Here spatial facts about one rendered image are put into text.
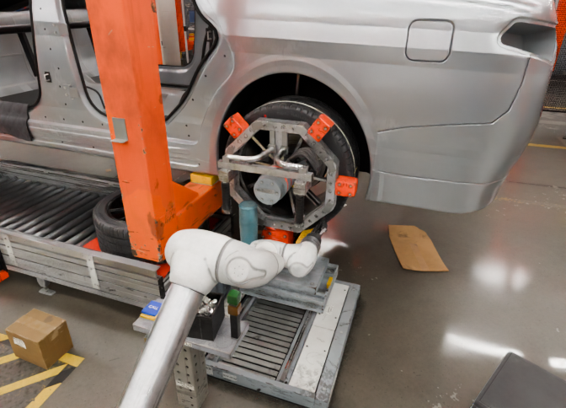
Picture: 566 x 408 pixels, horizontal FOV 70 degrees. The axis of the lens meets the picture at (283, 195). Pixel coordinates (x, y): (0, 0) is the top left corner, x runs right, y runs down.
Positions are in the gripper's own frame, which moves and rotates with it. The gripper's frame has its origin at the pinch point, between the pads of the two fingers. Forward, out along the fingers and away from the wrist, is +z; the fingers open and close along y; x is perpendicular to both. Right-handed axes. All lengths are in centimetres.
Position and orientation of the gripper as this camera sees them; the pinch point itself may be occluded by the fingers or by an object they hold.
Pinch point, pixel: (323, 222)
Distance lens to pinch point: 196.6
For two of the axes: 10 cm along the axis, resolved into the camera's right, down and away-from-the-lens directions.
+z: 3.3, -4.1, 8.5
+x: -6.6, -7.5, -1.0
